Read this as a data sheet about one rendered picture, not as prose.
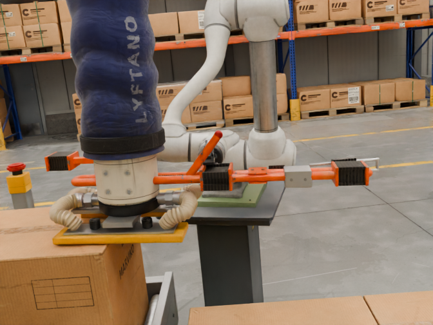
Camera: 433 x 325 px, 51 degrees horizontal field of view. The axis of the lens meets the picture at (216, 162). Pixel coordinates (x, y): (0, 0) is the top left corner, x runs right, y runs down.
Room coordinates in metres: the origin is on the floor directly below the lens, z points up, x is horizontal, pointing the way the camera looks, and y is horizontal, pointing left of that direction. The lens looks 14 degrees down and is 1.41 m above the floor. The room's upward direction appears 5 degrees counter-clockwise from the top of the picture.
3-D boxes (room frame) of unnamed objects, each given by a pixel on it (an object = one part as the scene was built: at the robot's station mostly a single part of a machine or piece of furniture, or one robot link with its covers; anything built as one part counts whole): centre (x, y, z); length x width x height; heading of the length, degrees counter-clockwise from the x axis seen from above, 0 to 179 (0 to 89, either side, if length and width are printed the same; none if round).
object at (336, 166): (1.14, -0.35, 1.06); 0.08 x 0.07 x 0.05; 84
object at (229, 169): (1.19, 0.00, 1.07); 0.10 x 0.08 x 0.06; 174
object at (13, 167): (1.75, 0.79, 1.02); 0.07 x 0.07 x 0.04
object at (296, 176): (1.17, -0.21, 1.06); 0.07 x 0.07 x 0.04; 84
